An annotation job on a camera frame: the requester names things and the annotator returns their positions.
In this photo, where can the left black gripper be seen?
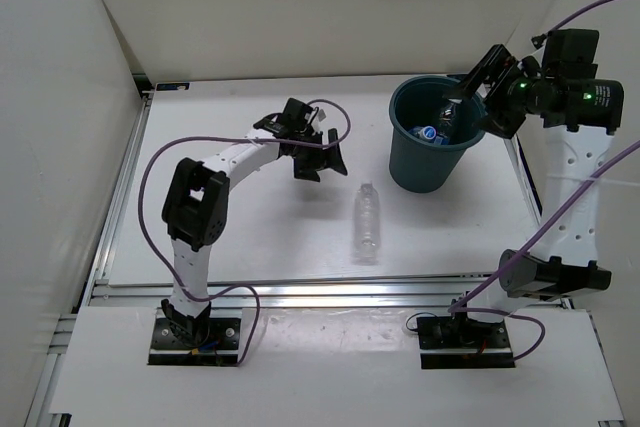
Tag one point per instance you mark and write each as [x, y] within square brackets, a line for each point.
[323, 159]

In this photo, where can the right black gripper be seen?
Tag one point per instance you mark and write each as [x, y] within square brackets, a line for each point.
[496, 65]

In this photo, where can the clear bottle blue label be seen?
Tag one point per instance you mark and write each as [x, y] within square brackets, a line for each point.
[447, 122]

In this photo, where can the crushed bottle blue label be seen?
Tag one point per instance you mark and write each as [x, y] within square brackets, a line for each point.
[424, 133]

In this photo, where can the clear bottle no label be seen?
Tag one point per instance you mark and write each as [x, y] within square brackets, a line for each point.
[366, 238]

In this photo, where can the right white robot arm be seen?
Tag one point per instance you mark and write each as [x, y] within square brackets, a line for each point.
[580, 114]

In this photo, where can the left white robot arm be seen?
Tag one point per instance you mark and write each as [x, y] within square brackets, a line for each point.
[196, 207]

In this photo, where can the dark teal plastic bin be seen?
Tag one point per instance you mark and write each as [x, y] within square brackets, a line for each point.
[416, 165]

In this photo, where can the left blue sticker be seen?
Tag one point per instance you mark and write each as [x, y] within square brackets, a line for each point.
[172, 86]

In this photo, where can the aluminium front rail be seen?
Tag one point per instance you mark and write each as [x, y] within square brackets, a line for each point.
[366, 292]

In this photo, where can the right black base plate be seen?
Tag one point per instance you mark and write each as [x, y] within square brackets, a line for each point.
[458, 341]

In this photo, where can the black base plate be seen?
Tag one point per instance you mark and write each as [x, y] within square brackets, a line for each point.
[458, 341]
[217, 346]

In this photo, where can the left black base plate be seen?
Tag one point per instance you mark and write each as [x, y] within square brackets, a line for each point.
[217, 346]

